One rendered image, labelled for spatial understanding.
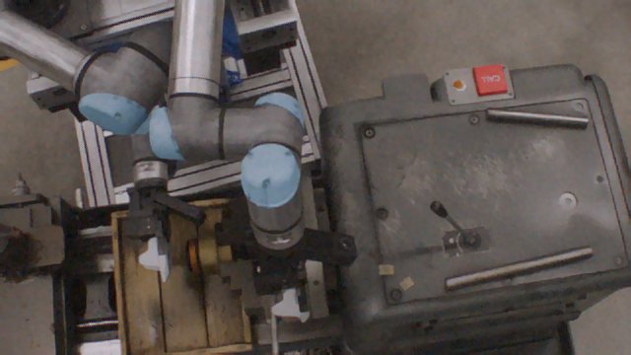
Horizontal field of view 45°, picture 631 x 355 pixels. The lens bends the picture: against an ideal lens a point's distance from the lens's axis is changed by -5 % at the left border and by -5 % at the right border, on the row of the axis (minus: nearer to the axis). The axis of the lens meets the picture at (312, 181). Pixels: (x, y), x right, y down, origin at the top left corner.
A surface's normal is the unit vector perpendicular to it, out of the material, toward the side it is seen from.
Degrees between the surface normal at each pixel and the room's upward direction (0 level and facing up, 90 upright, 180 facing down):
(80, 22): 0
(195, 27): 10
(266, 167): 20
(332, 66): 0
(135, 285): 0
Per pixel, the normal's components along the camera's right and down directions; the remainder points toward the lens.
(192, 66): 0.05, -0.18
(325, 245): 0.40, -0.65
